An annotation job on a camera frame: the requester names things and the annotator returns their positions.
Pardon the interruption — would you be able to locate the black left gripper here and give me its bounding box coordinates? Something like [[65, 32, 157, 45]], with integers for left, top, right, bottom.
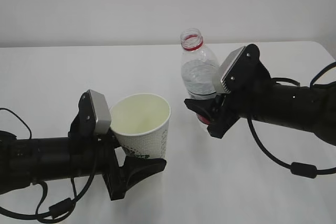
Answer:
[[68, 115, 167, 201]]

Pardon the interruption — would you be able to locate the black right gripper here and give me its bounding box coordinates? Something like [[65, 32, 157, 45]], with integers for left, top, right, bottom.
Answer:
[[184, 61, 274, 138]]

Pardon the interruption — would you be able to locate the clear water bottle red label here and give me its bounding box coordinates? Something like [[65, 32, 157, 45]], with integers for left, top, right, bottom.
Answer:
[[180, 27, 221, 133]]

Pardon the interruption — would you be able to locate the white paper cup green logo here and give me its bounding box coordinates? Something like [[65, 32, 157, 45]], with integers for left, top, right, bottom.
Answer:
[[110, 93, 171, 159]]

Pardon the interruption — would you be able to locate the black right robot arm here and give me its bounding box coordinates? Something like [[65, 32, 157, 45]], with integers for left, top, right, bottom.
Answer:
[[184, 62, 335, 145]]

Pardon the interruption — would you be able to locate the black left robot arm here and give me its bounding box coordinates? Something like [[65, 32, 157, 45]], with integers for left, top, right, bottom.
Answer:
[[1, 126, 166, 200]]

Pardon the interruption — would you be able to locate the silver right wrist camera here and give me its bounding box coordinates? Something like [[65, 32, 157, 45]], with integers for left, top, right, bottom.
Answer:
[[212, 44, 260, 94]]

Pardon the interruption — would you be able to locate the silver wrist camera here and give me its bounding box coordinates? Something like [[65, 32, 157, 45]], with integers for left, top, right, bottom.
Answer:
[[212, 44, 260, 94], [78, 89, 111, 137]]

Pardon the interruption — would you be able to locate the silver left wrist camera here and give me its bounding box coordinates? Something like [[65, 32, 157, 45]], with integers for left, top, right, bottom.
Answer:
[[78, 89, 111, 137]]

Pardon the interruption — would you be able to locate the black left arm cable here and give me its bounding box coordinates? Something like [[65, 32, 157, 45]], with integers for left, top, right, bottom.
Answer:
[[0, 108, 99, 221]]

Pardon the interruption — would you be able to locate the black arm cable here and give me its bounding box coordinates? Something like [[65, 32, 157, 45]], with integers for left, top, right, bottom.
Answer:
[[0, 108, 99, 221], [246, 61, 336, 180]]

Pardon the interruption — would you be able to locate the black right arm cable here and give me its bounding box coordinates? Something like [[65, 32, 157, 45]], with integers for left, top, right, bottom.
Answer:
[[246, 61, 336, 180]]

